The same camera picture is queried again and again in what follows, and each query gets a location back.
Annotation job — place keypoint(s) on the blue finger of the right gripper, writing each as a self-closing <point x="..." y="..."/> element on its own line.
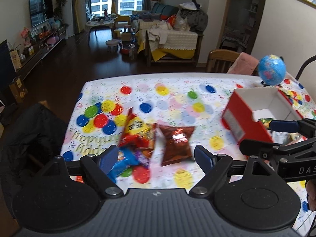
<point x="284" y="126"/>

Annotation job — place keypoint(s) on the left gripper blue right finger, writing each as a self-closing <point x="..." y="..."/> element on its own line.
<point x="215" y="168"/>

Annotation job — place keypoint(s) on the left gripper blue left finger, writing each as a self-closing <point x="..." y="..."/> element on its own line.
<point x="95" y="169"/>

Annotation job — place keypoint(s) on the blue snack packet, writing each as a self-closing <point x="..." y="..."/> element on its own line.
<point x="126" y="159"/>

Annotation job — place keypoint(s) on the copper brown snack bag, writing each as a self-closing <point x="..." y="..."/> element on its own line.
<point x="177" y="144"/>

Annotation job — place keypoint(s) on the purple candy packet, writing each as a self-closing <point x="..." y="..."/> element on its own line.
<point x="143" y="157"/>

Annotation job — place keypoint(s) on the red yellow chip bag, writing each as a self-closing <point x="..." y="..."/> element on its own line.
<point x="137" y="133"/>

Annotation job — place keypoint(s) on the person's right hand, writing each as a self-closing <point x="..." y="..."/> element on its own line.
<point x="311" y="194"/>

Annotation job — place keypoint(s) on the green cracker packet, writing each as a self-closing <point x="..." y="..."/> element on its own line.
<point x="266" y="122"/>

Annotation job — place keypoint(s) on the white tissue wrapper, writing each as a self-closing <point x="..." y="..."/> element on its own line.
<point x="286" y="138"/>

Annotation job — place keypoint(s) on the red white cardboard box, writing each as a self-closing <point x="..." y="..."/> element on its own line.
<point x="247" y="106"/>

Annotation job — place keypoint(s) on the blue globe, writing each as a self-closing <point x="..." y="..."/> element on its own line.
<point x="272" y="70"/>

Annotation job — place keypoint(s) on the balloon pattern tablecloth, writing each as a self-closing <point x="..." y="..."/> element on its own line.
<point x="168" y="101"/>

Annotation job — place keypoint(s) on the pink cloth on chair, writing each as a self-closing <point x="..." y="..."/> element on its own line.
<point x="245" y="64"/>

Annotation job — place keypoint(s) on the black chair with jacket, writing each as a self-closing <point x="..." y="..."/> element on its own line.
<point x="35" y="138"/>

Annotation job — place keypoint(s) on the grey desk lamp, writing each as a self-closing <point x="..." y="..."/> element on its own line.
<point x="304" y="65"/>

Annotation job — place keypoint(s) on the wooden chair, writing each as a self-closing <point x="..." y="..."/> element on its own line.
<point x="220" y="60"/>

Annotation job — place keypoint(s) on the brown paper bag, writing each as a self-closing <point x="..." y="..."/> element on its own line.
<point x="18" y="90"/>

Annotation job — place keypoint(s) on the small round stool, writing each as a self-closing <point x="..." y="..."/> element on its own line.
<point x="112" y="45"/>

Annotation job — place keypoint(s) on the dark tv console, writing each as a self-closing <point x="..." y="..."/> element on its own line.
<point x="42" y="49"/>

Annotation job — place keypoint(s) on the black mini fridge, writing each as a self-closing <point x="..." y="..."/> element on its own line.
<point x="7" y="74"/>

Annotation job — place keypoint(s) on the sofa with cream cover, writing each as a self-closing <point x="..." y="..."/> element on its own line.
<point x="168" y="34"/>

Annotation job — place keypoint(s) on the coffee table by window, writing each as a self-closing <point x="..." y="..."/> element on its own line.
<point x="108" y="22"/>

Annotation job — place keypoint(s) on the television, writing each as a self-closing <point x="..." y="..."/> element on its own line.
<point x="40" y="11"/>

